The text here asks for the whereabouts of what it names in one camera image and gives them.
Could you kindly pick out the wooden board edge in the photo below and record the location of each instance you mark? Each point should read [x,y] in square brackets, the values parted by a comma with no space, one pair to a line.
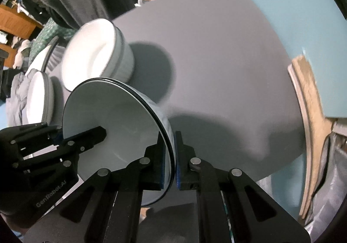
[316,126]

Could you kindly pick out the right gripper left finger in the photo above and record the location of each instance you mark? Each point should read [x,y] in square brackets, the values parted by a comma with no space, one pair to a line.
[117,213]

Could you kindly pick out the wooden louvred wardrobe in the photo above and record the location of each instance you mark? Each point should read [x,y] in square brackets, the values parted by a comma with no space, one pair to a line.
[16,24]

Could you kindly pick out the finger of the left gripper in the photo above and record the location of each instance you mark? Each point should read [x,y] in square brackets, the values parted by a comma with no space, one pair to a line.
[84,141]

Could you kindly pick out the black mesh office chair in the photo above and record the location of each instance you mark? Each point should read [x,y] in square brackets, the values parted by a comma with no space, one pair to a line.
[54,55]

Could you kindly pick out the white ribbed bowl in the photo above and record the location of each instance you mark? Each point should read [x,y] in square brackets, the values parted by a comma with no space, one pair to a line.
[132,122]
[98,49]

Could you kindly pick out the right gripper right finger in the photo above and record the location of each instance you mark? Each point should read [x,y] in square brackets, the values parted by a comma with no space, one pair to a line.
[194,173]

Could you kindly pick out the grey duvet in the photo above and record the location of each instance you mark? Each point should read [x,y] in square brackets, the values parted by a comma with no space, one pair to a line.
[16,102]

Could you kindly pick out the white plate black rim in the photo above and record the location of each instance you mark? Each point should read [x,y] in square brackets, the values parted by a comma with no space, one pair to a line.
[40,99]

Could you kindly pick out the green checkered tablecloth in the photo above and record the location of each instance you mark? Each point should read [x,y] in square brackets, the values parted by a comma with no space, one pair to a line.
[49,31]

